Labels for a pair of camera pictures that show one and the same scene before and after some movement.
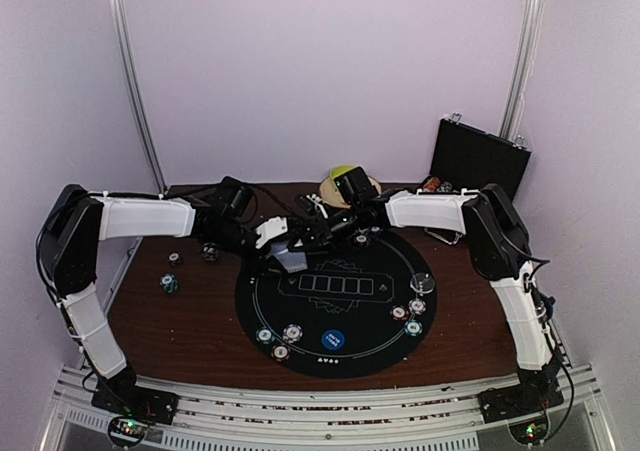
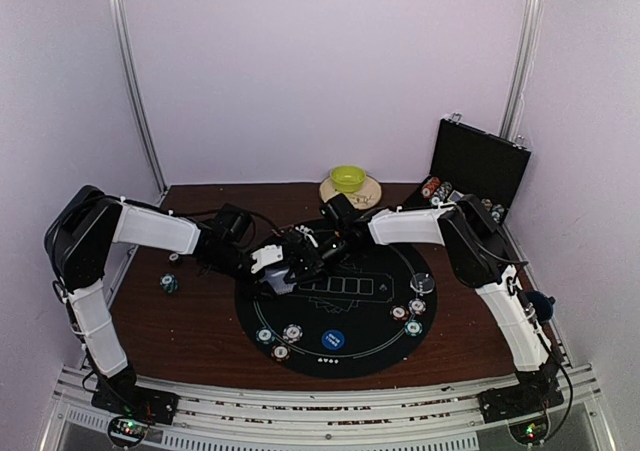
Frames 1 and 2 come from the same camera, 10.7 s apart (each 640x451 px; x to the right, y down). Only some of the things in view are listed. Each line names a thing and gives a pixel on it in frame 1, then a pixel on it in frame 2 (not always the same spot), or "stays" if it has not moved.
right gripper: [319, 231] to [311, 259]
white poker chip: [292, 333] stays
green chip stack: [169, 283] stays
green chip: [413, 328] stays
